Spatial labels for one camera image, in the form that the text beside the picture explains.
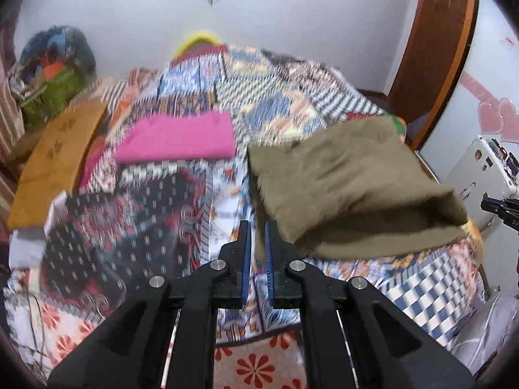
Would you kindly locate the striped pink curtain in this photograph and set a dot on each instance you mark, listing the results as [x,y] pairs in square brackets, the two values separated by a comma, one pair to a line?
[8,109]

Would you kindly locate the orange striped sheet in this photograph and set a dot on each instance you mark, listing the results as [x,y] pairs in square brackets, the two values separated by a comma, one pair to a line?
[121,87]

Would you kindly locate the green leaf-print storage box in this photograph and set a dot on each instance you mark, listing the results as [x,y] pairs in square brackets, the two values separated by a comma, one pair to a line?
[52,93]

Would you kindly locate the pile of clothes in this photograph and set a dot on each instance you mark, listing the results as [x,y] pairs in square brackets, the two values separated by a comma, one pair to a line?
[61,46]

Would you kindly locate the dark printed cloth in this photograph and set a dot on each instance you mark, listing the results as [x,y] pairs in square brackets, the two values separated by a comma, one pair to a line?
[113,227]

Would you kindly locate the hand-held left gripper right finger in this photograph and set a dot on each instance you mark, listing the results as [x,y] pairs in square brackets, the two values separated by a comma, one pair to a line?
[268,259]

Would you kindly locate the pink folded cloth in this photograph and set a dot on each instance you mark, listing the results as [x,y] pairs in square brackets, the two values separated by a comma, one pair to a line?
[178,137]

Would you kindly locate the patchwork blanket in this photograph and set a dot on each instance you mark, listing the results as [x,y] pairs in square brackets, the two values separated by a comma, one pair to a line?
[263,101]

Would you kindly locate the pink heart wall stickers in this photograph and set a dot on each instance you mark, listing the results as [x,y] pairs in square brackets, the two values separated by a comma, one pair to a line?
[496,117]

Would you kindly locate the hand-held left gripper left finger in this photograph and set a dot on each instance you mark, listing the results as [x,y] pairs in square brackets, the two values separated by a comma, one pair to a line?
[245,259]

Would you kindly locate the olive pants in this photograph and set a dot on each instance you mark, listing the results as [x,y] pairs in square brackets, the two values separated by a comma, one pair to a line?
[344,178]

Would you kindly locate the red floral bed sheet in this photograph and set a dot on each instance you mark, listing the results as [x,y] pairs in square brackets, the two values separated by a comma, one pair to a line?
[65,340]

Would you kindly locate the wooden door frame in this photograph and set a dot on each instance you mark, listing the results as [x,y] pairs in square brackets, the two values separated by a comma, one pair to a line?
[438,40]

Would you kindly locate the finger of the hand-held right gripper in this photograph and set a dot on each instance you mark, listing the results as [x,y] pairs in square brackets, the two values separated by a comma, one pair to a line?
[500,208]

